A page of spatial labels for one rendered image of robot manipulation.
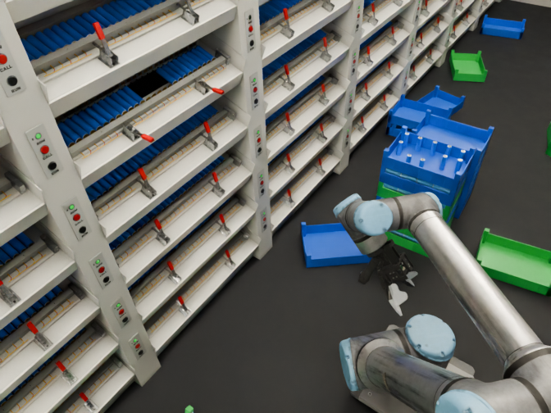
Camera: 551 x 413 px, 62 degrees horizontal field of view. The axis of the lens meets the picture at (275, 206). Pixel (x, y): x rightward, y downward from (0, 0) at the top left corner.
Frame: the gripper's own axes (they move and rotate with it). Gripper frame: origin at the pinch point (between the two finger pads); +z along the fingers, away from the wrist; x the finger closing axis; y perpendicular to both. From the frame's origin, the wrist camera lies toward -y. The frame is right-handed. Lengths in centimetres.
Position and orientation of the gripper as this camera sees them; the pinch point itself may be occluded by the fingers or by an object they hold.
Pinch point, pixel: (406, 301)
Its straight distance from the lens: 149.1
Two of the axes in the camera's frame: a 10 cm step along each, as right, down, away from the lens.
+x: 4.7, -4.3, 7.7
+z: 5.8, 8.1, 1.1
